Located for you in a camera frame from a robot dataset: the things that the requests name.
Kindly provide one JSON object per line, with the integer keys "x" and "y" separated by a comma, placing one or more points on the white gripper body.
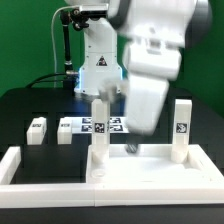
{"x": 144, "y": 102}

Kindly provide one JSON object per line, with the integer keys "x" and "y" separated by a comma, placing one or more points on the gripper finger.
{"x": 132, "y": 144}

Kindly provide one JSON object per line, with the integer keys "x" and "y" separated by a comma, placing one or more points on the white desk tabletop tray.
{"x": 152, "y": 164}

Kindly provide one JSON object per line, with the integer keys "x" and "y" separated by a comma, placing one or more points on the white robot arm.
{"x": 133, "y": 47}

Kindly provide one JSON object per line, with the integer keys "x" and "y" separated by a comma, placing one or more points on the fiducial marker sheet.
{"x": 83, "y": 125}

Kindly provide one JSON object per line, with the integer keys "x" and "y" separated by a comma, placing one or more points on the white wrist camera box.
{"x": 111, "y": 89}

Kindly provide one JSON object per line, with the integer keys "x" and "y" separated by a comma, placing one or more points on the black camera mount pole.
{"x": 68, "y": 82}

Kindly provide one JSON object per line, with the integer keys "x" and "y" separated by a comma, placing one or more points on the mounted grey camera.
{"x": 94, "y": 10}

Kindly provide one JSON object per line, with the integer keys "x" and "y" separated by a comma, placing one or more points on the white U-shaped obstacle frame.
{"x": 102, "y": 194}

